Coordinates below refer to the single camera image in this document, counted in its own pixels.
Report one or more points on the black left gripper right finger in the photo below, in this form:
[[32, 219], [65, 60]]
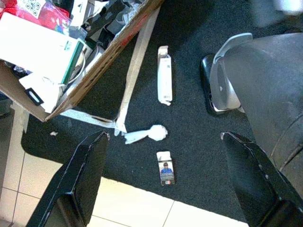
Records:
[[255, 189]]

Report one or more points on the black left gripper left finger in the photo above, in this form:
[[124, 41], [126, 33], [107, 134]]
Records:
[[78, 184]]

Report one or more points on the small white paper scrap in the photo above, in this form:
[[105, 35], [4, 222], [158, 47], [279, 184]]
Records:
[[54, 133]]

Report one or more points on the small printed card package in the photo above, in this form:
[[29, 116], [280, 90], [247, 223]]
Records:
[[166, 169]]

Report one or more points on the crumpled white tissue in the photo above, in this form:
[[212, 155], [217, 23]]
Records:
[[154, 133]]

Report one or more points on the open cardboard box of clutter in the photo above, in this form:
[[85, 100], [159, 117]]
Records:
[[94, 78]]

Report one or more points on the long white package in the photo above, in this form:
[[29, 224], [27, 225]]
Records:
[[165, 78]]

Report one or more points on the white box with green edge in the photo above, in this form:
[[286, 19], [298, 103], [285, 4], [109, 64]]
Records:
[[35, 49]]

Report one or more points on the red printed package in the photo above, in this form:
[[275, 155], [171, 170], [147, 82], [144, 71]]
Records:
[[47, 13]]

